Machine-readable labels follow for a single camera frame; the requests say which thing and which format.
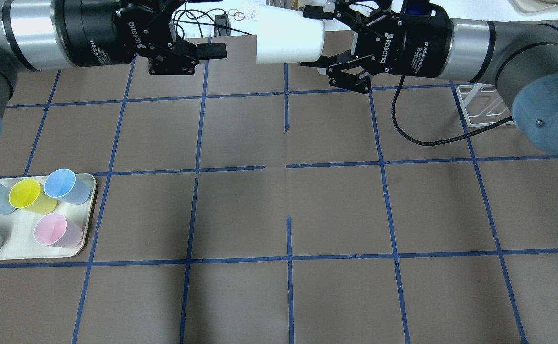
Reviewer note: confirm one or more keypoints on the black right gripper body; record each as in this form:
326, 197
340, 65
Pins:
415, 45

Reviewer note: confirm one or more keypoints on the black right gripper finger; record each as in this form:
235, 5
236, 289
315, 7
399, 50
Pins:
325, 12
323, 62

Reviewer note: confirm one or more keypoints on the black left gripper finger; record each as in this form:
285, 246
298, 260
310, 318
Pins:
211, 51

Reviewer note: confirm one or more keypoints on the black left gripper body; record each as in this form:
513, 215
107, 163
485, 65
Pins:
94, 33

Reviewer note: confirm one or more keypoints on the white plastic cup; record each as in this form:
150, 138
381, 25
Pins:
285, 36

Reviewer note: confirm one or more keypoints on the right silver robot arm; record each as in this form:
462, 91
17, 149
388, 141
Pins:
520, 60

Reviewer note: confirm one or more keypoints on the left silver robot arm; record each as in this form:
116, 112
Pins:
41, 35

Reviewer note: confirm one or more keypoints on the light blue cup near pink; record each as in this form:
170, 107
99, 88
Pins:
64, 185

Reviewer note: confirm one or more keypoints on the yellow plastic cup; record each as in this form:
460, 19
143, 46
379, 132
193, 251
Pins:
29, 194

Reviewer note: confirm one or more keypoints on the pink plastic cup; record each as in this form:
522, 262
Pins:
56, 230

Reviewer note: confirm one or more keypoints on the white wire cup rack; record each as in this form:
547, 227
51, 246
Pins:
481, 104

